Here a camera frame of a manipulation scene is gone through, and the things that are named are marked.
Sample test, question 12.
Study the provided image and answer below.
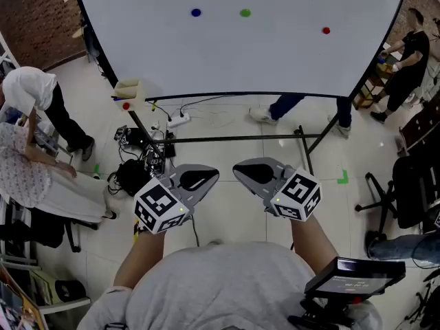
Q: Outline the black power cable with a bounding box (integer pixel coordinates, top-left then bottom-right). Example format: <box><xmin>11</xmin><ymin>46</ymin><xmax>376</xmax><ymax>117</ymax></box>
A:
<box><xmin>179</xmin><ymin>94</ymin><xmax>239</xmax><ymax>117</ymax></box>

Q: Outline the black cap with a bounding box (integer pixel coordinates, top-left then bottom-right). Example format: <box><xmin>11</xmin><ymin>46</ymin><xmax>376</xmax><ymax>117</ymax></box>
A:
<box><xmin>54</xmin><ymin>279</ymin><xmax>87</xmax><ymax>305</ymax></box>

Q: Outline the cream pen holder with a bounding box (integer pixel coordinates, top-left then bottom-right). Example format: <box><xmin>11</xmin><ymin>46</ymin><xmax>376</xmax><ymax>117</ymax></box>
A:
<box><xmin>113</xmin><ymin>78</ymin><xmax>146</xmax><ymax>111</ymax></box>

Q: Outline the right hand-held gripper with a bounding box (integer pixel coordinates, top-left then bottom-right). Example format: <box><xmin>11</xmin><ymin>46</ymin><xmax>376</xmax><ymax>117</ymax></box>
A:
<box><xmin>232</xmin><ymin>157</ymin><xmax>323</xmax><ymax>223</ymax></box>

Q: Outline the black bag with cables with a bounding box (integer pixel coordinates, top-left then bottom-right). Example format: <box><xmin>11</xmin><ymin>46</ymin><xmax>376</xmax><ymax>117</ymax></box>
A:
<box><xmin>107</xmin><ymin>159</ymin><xmax>154</xmax><ymax>198</ymax></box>

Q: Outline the chest-mounted black phone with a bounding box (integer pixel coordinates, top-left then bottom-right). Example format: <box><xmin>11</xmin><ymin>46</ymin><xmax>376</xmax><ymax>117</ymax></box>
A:
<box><xmin>303</xmin><ymin>256</ymin><xmax>407</xmax><ymax>302</ymax></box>

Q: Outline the white table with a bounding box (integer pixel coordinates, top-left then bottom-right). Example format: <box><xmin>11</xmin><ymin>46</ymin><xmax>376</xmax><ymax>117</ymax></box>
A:
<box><xmin>70</xmin><ymin>0</ymin><xmax>412</xmax><ymax>100</ymax></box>

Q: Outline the person's grey shirt torso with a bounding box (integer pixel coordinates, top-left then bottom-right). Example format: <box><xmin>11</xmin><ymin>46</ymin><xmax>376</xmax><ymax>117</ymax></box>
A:
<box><xmin>77</xmin><ymin>241</ymin><xmax>383</xmax><ymax>330</ymax></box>

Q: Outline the person's right forearm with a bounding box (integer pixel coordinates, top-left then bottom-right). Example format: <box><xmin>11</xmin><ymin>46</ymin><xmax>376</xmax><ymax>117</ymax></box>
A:
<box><xmin>290</xmin><ymin>214</ymin><xmax>340</xmax><ymax>278</ymax></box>

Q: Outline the black tripod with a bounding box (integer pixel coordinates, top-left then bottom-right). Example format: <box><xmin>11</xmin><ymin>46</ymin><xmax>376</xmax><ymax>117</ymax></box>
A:
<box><xmin>404</xmin><ymin>269</ymin><xmax>440</xmax><ymax>328</ymax></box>

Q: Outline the black office chair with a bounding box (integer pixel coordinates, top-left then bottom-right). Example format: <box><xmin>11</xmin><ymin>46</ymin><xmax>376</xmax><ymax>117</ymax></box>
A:
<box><xmin>355</xmin><ymin>154</ymin><xmax>440</xmax><ymax>244</ymax></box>

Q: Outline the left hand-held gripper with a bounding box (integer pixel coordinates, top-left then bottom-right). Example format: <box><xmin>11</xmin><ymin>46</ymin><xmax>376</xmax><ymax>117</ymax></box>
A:
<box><xmin>133</xmin><ymin>163</ymin><xmax>221</xmax><ymax>235</ymax></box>

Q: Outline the wooden table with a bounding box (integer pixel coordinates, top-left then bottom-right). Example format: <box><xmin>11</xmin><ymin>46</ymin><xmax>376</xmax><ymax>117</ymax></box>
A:
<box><xmin>353</xmin><ymin>50</ymin><xmax>397</xmax><ymax>111</ymax></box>

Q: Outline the electronic device with markers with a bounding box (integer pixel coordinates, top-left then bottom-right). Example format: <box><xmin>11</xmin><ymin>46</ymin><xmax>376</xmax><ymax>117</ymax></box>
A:
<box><xmin>113</xmin><ymin>124</ymin><xmax>139</xmax><ymax>148</ymax></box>

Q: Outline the white power strip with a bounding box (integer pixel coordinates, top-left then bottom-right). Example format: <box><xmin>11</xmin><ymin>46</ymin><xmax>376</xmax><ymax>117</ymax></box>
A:
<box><xmin>166</xmin><ymin>113</ymin><xmax>191</xmax><ymax>129</ymax></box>

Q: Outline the black whiteboard stand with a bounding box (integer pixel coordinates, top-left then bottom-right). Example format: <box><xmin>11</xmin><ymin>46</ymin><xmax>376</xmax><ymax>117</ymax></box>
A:
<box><xmin>127</xmin><ymin>93</ymin><xmax>355</xmax><ymax>177</ymax></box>

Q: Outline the person's left forearm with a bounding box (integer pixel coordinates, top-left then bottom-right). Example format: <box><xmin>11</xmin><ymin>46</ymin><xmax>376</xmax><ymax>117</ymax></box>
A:
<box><xmin>113</xmin><ymin>230</ymin><xmax>166</xmax><ymax>289</ymax></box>

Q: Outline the black chest phone mount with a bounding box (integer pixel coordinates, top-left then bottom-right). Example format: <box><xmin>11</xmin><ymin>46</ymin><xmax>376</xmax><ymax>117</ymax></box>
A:
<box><xmin>287</xmin><ymin>296</ymin><xmax>367</xmax><ymax>330</ymax></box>

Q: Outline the dark wooden furniture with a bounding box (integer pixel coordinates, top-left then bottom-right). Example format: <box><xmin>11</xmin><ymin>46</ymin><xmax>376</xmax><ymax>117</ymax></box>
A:
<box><xmin>397</xmin><ymin>94</ymin><xmax>440</xmax><ymax>157</ymax></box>

